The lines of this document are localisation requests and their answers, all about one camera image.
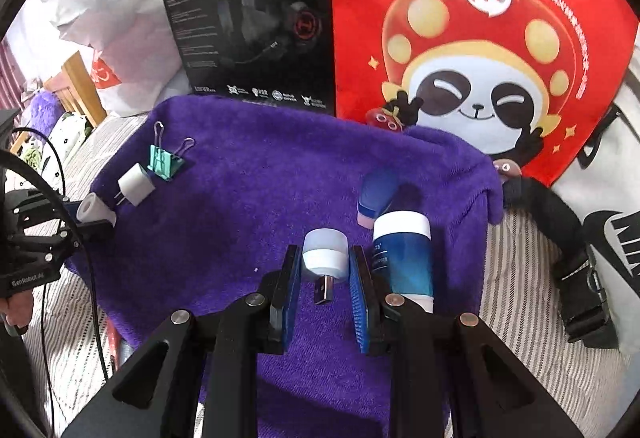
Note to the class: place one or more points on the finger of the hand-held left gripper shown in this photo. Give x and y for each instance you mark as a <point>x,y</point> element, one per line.
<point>75,210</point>
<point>95,230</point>

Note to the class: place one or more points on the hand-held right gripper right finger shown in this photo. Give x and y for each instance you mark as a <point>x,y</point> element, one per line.
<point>359,308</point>

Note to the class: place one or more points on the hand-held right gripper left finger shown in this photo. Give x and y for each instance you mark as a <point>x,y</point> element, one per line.
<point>294,303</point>

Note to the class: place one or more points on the white tape roll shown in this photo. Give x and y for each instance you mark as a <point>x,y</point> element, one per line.
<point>97,210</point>

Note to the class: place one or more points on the white usb night light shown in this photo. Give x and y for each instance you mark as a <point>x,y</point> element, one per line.
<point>322,263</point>

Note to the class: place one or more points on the white charger plug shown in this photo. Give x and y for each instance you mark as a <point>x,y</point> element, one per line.
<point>135,185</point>

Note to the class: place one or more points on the blue and white bottle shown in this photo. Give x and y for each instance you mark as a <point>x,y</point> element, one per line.
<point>405,258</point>

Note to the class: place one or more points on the green binder clip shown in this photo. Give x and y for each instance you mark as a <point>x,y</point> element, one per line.
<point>165,158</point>

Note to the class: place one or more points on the small blue bottle pink cap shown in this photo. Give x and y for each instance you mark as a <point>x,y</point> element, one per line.
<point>377,195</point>

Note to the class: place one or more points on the pink pen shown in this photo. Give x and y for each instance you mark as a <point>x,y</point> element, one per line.
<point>114,345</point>

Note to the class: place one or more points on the person's left hand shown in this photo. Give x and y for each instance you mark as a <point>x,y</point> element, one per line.
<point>17,315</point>

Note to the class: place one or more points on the white floral cloth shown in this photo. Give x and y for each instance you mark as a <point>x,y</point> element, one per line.
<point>65,136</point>

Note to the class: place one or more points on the purple plush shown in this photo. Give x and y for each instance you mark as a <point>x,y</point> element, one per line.
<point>42,111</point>

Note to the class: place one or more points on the purple towel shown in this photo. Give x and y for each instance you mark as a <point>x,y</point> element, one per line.
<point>240,198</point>

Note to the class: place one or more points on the white plastic shopping bag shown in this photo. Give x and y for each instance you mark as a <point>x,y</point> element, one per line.
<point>130,38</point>

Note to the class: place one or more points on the white waist bag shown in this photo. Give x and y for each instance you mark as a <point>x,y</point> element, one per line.
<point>595,243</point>

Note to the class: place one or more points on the black headphone box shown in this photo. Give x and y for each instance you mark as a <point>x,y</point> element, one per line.
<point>250,28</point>

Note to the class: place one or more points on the red paper bag with panda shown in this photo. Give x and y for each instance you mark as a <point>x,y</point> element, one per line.
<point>475,43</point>

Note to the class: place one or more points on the wooden bed frame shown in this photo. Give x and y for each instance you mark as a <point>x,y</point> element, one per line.
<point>80,83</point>

